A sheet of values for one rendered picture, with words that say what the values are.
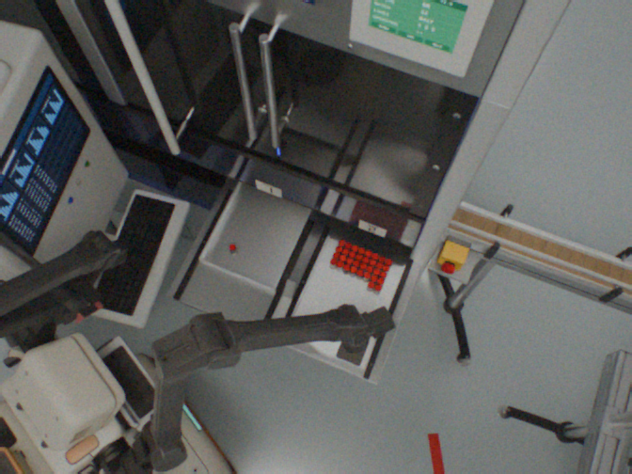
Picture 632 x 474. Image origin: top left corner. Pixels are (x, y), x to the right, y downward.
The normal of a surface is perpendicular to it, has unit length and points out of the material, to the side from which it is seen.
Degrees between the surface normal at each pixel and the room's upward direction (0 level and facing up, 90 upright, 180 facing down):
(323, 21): 90
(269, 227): 0
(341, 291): 0
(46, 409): 48
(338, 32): 90
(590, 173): 0
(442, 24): 90
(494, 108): 90
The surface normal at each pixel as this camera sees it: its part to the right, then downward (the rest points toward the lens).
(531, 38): -0.39, 0.86
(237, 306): 0.00, -0.35
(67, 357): 0.52, -0.66
